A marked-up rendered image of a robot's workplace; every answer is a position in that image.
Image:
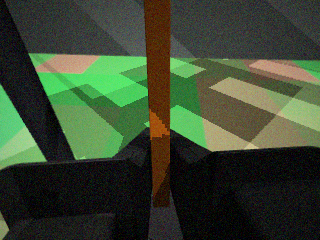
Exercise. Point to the orange handle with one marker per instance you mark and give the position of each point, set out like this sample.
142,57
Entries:
157,33

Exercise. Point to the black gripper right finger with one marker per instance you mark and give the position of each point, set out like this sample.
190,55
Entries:
200,178

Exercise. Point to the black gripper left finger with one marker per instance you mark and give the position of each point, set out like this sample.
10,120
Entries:
121,184

